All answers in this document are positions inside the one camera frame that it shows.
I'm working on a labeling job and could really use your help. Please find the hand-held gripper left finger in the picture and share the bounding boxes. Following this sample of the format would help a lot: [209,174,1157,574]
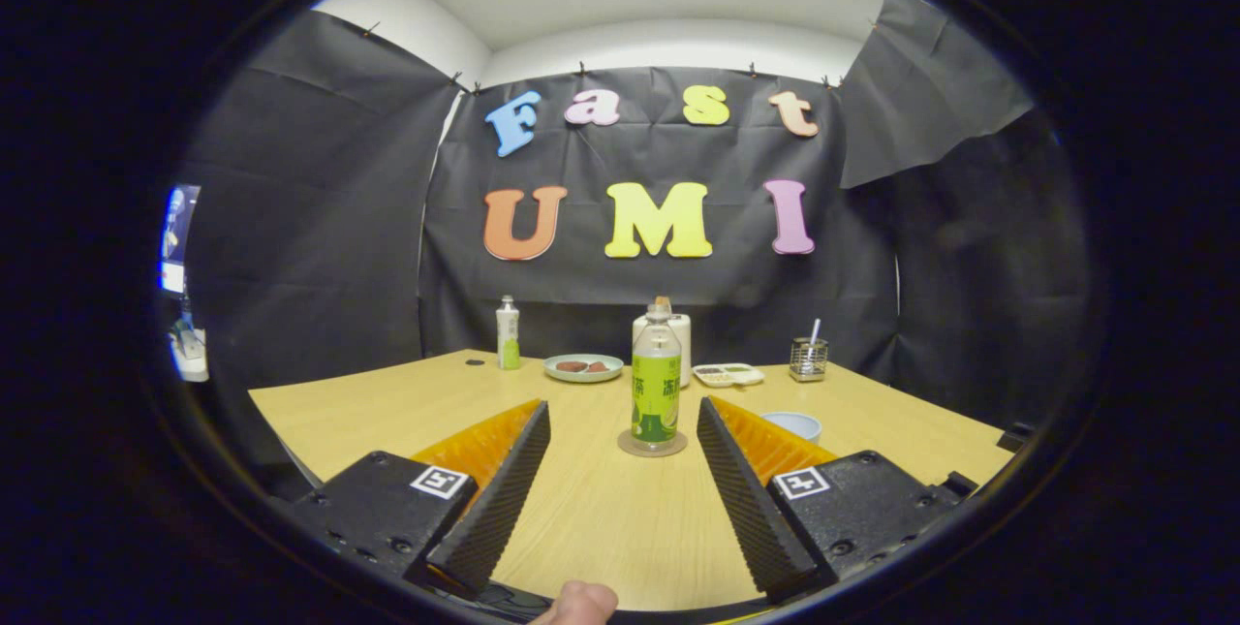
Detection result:
[281,399,551,599]

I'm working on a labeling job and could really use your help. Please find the white object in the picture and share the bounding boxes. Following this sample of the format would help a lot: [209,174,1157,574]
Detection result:
[170,320,210,384]

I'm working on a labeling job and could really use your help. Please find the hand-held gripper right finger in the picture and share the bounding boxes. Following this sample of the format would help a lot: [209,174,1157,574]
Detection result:
[697,396,979,605]

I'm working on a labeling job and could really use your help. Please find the round brown coaster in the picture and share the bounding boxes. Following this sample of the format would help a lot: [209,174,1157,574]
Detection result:
[617,428,689,457]

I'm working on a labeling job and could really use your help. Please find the computer monitor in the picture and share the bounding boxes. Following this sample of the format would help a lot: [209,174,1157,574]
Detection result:
[160,184,202,297]

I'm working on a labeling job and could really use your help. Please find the small white green bottle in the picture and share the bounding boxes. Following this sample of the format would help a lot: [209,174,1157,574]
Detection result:
[496,296,521,371]

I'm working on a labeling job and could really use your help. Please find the white toaster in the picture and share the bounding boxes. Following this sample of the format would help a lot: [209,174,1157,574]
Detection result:
[633,296,693,389]

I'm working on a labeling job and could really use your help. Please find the white divided tray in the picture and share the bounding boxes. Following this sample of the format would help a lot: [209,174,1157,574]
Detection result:
[692,362,765,388]

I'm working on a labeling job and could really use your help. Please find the pale green plate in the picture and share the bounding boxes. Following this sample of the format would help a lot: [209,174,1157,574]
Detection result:
[542,354,625,384]

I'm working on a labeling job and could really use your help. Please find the wire mesh holder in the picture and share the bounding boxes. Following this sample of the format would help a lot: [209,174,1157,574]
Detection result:
[789,337,829,383]

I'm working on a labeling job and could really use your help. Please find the green label juice bottle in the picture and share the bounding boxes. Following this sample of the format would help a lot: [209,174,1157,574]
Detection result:
[631,303,682,453]

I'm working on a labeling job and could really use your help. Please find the pale blue cup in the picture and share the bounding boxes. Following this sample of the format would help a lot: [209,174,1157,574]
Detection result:
[760,412,822,445]

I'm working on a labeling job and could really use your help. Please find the wooden table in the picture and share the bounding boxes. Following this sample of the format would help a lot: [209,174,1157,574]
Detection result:
[249,349,1013,611]

